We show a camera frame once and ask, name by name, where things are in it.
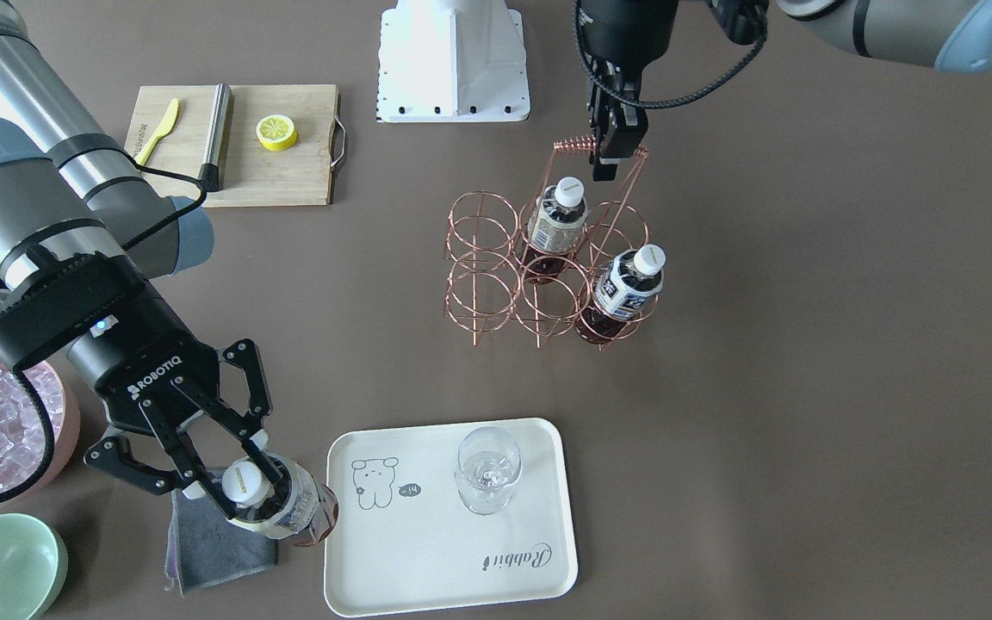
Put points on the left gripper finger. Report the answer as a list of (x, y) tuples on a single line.
[(605, 163), (628, 128)]

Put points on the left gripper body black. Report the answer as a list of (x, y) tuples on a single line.
[(625, 39)]

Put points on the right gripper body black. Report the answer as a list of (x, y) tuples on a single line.
[(145, 357)]

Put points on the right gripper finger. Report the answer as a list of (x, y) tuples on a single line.
[(249, 431), (113, 454)]

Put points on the tea bottle white cap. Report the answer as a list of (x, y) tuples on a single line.
[(295, 506)]

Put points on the copper wire bottle basket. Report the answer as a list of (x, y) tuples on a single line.
[(497, 276)]

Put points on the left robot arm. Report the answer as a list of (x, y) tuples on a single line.
[(616, 40)]

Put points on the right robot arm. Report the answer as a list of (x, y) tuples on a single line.
[(81, 237)]

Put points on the pink bowl with ice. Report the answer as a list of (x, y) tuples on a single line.
[(5, 439)]

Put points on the grey folded cloth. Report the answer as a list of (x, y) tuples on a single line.
[(204, 550)]

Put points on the green bowl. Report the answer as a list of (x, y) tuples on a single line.
[(33, 566)]

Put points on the cream serving tray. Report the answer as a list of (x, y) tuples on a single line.
[(404, 541)]

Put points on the steel muddler black tip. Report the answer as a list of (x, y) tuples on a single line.
[(211, 171)]

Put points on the wine glass on tray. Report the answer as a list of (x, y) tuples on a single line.
[(488, 469)]

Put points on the wooden cutting board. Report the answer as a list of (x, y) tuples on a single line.
[(253, 177)]

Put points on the yellow plastic knife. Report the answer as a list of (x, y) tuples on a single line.
[(163, 128)]

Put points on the lemon half slice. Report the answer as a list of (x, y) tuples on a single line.
[(276, 132)]

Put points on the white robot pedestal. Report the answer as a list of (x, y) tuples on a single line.
[(452, 62)]

